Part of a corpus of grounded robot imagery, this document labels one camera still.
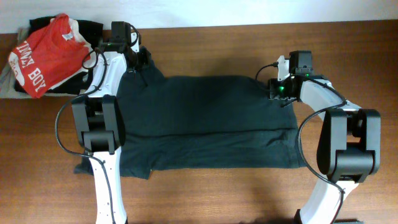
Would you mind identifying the dark green t-shirt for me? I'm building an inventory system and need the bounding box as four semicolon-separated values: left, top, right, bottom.
73;46;307;180

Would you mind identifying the red folded t-shirt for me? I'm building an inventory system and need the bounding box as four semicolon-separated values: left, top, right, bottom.
8;12;91;99

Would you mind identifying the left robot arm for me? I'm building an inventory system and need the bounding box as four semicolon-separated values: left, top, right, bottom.
72;21;147;224

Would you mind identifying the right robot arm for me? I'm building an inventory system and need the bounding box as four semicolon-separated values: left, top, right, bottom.
268;50;381;224

